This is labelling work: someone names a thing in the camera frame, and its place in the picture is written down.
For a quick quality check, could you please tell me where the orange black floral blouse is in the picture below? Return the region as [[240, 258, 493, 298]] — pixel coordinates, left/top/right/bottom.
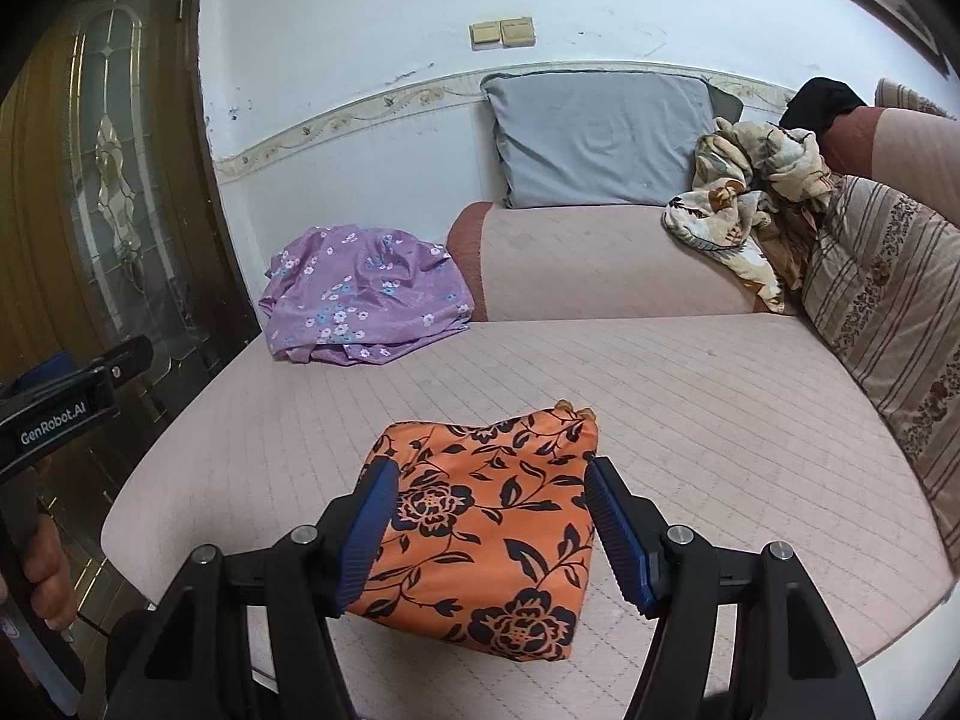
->
[[348, 401, 599, 661]]

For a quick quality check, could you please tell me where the person's left hand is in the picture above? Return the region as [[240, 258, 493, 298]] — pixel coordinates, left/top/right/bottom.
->
[[25, 514, 78, 632]]

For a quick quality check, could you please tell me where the wooden glass door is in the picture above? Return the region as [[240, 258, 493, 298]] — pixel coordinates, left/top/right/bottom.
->
[[0, 0, 260, 631]]

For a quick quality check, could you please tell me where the purple floral cloth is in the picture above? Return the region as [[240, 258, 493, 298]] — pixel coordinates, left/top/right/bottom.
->
[[259, 224, 475, 366]]

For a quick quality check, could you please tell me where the striped beige pillow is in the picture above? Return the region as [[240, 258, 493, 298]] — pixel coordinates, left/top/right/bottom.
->
[[802, 177, 958, 564]]

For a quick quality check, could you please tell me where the cream floral blanket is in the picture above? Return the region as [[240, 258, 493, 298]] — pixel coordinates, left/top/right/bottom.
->
[[662, 117, 838, 314]]

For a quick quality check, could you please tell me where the black cloth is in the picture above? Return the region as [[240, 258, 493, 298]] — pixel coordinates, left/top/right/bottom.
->
[[779, 76, 867, 137]]

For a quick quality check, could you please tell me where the grey pillow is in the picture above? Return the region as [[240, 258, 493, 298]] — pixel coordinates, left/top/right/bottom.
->
[[480, 70, 743, 208]]

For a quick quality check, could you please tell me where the left beige wall switch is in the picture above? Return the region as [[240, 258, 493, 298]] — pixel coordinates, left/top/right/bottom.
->
[[469, 21, 501, 50]]

